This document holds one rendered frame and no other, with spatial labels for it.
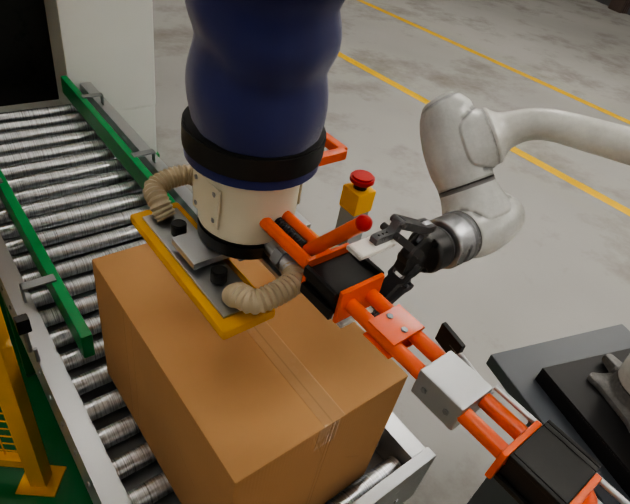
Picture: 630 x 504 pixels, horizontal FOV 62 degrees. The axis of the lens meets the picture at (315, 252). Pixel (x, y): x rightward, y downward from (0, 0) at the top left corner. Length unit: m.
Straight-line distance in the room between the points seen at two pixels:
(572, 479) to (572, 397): 0.80
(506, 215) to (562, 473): 0.46
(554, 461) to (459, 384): 0.13
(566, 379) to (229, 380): 0.86
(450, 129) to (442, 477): 1.48
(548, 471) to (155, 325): 0.74
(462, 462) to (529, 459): 1.56
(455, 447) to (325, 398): 1.28
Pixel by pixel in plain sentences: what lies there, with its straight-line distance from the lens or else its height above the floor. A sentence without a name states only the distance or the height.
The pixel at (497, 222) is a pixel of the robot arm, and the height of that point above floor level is 1.29.
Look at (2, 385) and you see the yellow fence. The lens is 1.57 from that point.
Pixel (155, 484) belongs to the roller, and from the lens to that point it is 1.35.
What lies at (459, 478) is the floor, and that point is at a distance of 2.16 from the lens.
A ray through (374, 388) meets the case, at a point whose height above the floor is 0.95.
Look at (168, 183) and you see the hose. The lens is 1.03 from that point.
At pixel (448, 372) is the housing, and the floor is 1.26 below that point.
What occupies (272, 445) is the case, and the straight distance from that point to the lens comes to 0.93.
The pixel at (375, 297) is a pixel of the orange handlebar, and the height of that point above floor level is 1.26.
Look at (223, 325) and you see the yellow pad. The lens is 0.83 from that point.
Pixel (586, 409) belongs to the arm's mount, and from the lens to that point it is 1.44.
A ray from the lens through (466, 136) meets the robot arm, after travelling 0.93.
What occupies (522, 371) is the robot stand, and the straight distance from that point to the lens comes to 1.50.
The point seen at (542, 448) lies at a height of 1.27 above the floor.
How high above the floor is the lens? 1.75
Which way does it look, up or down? 39 degrees down
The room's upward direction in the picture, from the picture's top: 12 degrees clockwise
